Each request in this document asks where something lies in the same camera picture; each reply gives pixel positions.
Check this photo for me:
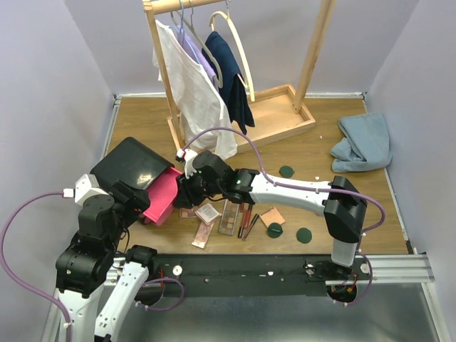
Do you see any red lip gloss middle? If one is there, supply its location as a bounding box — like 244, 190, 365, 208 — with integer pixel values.
242, 204, 253, 229

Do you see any grey hanger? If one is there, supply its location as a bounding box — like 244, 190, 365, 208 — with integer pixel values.
177, 10, 223, 89

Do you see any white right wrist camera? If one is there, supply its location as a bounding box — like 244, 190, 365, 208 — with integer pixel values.
176, 149, 198, 179

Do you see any white t-shirt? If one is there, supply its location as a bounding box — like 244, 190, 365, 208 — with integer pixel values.
156, 21, 237, 160

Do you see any rose gold square compact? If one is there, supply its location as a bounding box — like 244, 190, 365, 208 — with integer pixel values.
259, 207, 286, 228

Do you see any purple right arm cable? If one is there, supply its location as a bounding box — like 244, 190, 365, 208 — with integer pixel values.
180, 126, 387, 307

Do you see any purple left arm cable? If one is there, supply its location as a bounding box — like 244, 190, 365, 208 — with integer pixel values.
0, 190, 74, 342

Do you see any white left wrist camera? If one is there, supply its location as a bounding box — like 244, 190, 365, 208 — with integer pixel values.
62, 174, 107, 206

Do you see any brown eyeshadow palette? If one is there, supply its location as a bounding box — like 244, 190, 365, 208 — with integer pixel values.
217, 199, 239, 236

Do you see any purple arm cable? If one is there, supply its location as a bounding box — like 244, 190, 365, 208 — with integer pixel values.
0, 190, 74, 342
180, 126, 387, 307

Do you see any cream wooden hanger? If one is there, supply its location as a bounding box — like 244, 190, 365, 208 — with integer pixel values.
209, 10, 256, 102

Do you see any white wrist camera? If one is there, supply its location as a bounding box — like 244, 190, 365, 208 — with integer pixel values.
62, 174, 107, 206
176, 149, 198, 179

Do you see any lavender shirt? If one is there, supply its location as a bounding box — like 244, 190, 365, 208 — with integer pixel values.
170, 25, 219, 88

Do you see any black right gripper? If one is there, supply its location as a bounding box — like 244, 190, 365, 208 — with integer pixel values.
173, 167, 224, 209

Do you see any navy blue garment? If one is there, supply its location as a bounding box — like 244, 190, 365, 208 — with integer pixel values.
204, 31, 255, 135

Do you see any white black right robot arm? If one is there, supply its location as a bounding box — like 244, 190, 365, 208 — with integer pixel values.
173, 149, 367, 279

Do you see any small square blush compact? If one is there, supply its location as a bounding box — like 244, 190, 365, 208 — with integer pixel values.
195, 204, 221, 224

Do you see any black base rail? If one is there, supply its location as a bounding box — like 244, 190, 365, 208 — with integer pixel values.
154, 254, 369, 298

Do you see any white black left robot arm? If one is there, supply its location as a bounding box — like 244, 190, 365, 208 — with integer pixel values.
56, 175, 158, 341

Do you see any light blue towel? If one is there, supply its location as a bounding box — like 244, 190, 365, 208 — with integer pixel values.
331, 113, 392, 173

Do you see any pink palette behind compact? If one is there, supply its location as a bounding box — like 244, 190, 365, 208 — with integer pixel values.
180, 208, 197, 219

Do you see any blue hanger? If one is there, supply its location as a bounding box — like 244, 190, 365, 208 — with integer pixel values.
170, 0, 200, 63

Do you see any black organizer box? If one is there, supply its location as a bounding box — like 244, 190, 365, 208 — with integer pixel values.
90, 137, 173, 192

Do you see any dark red lip liner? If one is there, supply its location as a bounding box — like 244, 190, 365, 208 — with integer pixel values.
242, 214, 259, 241

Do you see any pink palette lower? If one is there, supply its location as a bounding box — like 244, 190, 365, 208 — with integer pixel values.
192, 222, 214, 249

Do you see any pink drawer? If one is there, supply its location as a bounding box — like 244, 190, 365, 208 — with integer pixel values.
139, 167, 181, 226

